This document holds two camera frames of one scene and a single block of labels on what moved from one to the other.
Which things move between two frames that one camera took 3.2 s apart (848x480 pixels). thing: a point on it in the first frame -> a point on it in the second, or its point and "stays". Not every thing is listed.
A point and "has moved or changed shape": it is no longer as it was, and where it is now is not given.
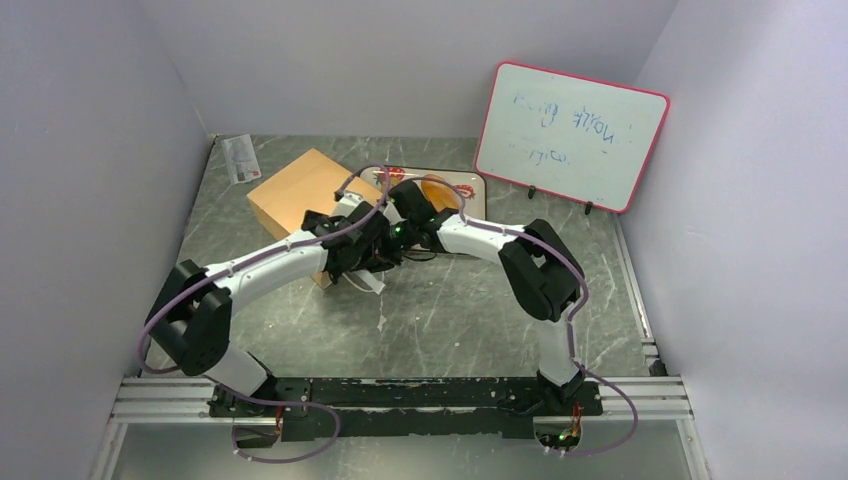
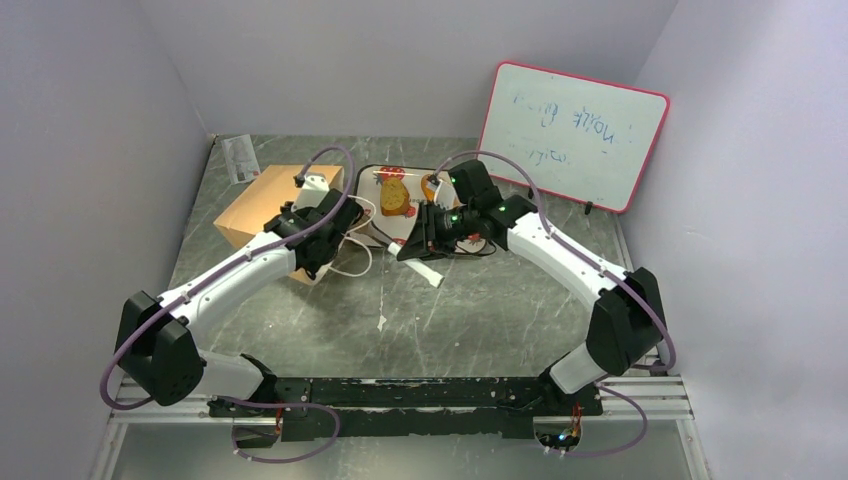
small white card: (241, 161) stays
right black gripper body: (401, 237) -> (457, 221)
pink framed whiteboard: (580, 139) stays
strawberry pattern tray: (470, 183) has moved or changed shape
